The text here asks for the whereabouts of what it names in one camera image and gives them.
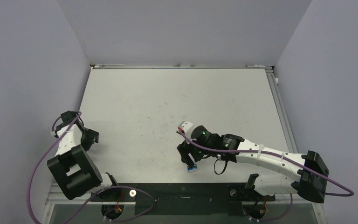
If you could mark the white air conditioner remote control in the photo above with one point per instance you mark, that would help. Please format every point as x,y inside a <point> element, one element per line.
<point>192,162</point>

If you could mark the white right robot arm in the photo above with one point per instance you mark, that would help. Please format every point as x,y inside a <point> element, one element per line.
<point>303,174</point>

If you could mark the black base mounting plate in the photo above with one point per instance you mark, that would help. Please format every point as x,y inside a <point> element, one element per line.
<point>187,198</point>

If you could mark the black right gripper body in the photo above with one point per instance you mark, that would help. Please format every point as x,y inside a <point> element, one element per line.
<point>196,152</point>

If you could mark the aluminium frame rail right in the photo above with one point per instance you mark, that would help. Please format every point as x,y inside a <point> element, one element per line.
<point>284,120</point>

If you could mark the aluminium frame rail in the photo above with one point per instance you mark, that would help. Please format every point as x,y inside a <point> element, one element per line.
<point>179,66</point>
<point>284,120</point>

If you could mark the aluminium frame rail back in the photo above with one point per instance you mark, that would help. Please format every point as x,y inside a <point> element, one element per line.
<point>179,66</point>

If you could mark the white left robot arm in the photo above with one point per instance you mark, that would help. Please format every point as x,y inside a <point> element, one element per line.
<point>72,168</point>

